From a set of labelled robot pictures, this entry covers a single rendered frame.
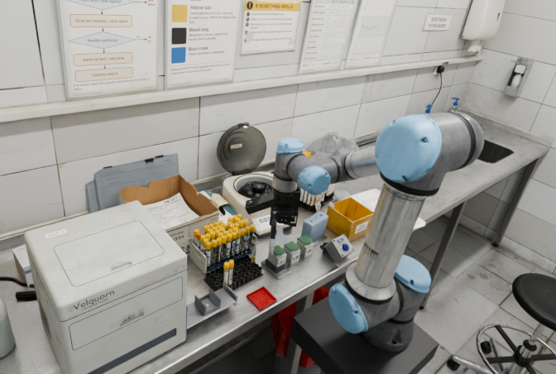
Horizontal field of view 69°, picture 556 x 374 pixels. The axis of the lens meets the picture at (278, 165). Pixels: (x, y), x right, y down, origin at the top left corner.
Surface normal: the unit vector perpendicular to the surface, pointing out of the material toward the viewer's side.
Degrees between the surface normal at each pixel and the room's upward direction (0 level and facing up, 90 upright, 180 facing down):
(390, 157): 82
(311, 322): 4
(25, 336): 0
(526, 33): 90
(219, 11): 94
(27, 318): 0
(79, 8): 94
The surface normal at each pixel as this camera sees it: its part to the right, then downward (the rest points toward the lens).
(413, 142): -0.84, 0.04
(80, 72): 0.66, 0.46
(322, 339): 0.16, -0.85
